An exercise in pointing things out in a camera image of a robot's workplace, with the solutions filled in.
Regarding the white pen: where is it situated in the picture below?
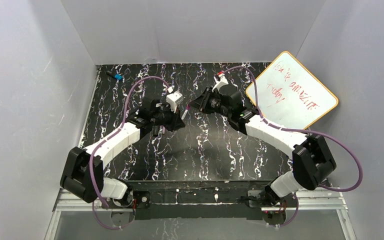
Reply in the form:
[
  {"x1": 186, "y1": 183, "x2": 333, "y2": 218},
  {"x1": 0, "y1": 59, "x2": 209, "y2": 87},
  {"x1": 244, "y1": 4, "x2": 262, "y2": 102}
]
[{"x1": 181, "y1": 109, "x2": 189, "y2": 120}]

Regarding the black orange-tipped marker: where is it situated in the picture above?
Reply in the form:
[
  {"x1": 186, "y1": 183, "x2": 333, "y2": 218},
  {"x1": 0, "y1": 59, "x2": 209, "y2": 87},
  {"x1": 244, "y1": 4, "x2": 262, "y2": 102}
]
[{"x1": 152, "y1": 125, "x2": 160, "y2": 137}]

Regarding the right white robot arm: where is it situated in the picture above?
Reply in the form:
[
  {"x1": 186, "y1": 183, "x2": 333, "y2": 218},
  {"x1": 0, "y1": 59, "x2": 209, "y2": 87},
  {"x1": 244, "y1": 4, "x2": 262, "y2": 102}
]
[{"x1": 188, "y1": 84, "x2": 337, "y2": 205}]

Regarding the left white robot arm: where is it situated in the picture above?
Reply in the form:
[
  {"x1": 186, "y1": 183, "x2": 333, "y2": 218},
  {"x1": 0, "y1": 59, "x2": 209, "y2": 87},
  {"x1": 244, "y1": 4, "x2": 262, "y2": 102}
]
[{"x1": 60, "y1": 91, "x2": 186, "y2": 203}]

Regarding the blue cap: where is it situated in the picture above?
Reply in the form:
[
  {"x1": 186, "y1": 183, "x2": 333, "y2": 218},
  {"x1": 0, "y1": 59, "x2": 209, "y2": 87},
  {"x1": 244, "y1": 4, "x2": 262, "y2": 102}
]
[{"x1": 114, "y1": 74, "x2": 123, "y2": 81}]

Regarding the yellow-framed whiteboard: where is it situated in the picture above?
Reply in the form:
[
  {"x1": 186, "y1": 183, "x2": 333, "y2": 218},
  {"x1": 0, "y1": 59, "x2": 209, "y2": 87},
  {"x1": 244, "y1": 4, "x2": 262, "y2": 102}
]
[{"x1": 245, "y1": 51, "x2": 339, "y2": 129}]

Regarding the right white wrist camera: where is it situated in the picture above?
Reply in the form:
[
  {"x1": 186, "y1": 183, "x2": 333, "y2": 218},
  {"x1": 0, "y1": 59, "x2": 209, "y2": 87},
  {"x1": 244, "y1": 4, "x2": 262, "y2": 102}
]
[{"x1": 212, "y1": 71, "x2": 229, "y2": 93}]

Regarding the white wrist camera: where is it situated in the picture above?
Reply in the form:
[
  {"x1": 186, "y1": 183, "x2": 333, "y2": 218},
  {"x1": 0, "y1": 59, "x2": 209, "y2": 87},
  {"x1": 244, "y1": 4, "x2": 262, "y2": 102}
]
[
  {"x1": 166, "y1": 86, "x2": 184, "y2": 113},
  {"x1": 212, "y1": 71, "x2": 229, "y2": 93}
]

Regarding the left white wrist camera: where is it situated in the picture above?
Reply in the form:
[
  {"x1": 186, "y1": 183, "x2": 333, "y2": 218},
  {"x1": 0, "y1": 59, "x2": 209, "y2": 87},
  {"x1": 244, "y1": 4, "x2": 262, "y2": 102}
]
[{"x1": 166, "y1": 86, "x2": 184, "y2": 113}]

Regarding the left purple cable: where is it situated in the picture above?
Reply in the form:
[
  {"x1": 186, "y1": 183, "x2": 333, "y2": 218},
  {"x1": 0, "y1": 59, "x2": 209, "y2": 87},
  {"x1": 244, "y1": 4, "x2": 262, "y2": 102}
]
[{"x1": 88, "y1": 76, "x2": 175, "y2": 231}]

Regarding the aluminium frame rail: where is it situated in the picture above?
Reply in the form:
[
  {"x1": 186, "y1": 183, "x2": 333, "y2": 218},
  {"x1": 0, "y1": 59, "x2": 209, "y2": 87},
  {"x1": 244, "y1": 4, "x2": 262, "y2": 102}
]
[{"x1": 45, "y1": 191, "x2": 355, "y2": 240}]

